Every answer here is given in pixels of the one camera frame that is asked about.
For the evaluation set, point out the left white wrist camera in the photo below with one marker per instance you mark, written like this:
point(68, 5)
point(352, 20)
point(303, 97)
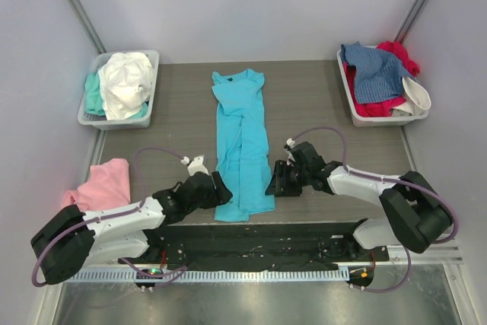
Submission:
point(195, 165)

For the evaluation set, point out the right grey plastic basket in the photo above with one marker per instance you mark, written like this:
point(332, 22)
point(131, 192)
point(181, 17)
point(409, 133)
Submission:
point(360, 121)

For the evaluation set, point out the cream white t shirt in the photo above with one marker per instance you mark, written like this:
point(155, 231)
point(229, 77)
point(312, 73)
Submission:
point(417, 98)

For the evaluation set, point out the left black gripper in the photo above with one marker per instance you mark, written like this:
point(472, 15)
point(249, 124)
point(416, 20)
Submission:
point(219, 189)

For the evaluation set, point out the left aluminium frame post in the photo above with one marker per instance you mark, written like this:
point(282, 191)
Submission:
point(88, 27)

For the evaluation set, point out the pink t shirt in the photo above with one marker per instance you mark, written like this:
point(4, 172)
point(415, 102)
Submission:
point(108, 187)

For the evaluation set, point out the blue patterned t shirt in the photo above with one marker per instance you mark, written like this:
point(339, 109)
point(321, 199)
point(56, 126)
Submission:
point(378, 73)

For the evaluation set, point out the red t shirt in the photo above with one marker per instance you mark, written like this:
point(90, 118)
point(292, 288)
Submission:
point(382, 109)

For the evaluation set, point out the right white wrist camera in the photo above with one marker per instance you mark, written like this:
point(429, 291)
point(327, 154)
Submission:
point(289, 145)

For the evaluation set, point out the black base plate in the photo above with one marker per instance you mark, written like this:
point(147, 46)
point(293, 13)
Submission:
point(285, 247)

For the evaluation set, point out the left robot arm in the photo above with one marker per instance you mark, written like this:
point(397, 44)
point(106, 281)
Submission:
point(73, 239)

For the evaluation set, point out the slotted cable duct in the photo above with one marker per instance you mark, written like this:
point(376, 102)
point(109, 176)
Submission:
point(124, 274)

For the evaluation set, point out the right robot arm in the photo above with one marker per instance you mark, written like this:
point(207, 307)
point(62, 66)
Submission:
point(414, 216)

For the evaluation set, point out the right aluminium frame post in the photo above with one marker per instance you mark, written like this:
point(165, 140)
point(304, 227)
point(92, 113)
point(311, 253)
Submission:
point(418, 1)

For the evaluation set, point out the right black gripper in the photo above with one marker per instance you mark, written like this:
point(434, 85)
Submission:
point(284, 179)

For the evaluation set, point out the teal green t shirt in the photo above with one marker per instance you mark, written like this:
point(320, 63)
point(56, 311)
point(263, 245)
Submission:
point(93, 102)

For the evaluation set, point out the cyan t shirt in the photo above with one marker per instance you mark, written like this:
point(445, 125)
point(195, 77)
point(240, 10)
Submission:
point(242, 145)

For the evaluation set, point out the aluminium frame post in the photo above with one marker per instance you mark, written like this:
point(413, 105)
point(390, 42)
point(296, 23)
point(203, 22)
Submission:
point(88, 27)
point(418, 1)

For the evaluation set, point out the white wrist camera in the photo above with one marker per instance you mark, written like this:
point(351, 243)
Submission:
point(195, 165)
point(289, 145)

